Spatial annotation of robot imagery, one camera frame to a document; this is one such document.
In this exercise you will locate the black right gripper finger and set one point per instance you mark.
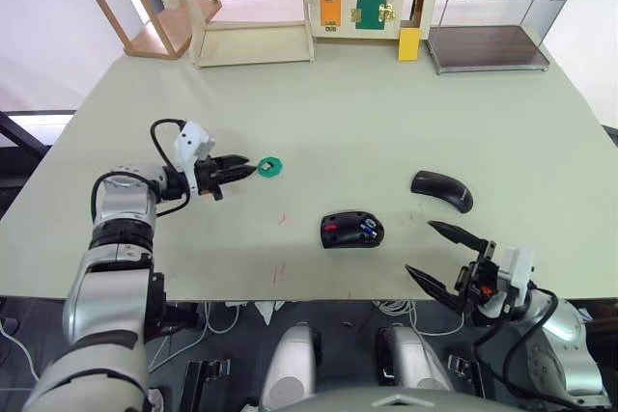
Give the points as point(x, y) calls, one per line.
point(437, 289)
point(458, 235)

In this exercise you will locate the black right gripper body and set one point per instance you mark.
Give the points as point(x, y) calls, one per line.
point(477, 282)

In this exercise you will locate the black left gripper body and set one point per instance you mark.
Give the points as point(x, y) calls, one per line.
point(207, 179)

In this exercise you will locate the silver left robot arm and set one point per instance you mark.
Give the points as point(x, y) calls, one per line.
point(120, 204)

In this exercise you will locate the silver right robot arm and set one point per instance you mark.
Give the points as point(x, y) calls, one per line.
point(565, 335)

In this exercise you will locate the small silver USB receiver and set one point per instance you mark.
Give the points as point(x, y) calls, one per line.
point(267, 168)

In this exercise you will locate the black mouse cover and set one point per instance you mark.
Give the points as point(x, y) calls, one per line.
point(441, 187)

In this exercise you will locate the black mouse base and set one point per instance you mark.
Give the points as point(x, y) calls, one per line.
point(347, 231)

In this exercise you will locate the green round holder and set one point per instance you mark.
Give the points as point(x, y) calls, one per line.
point(277, 167)

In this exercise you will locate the silver robot leg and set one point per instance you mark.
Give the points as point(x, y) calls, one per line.
point(289, 364)
point(415, 359)

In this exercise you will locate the light wooden two-tier shelf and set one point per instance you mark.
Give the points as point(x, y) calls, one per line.
point(251, 45)

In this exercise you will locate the silver robot torso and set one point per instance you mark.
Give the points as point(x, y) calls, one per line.
point(396, 402)

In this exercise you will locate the wooden chair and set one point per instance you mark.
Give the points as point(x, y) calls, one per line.
point(159, 35)

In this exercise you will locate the yellow busy board door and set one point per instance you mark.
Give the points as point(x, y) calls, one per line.
point(408, 45)

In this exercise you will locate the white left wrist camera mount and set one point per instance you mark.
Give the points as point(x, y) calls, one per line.
point(193, 141)

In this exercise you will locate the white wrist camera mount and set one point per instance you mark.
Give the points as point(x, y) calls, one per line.
point(193, 141)
point(516, 269)

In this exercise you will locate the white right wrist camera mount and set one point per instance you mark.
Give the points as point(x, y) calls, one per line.
point(516, 269)

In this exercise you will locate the black floor bracket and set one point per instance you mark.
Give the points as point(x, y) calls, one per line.
point(466, 368)
point(195, 383)

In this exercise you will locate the metal frame dark shelf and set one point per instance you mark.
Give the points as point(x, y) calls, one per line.
point(483, 45)

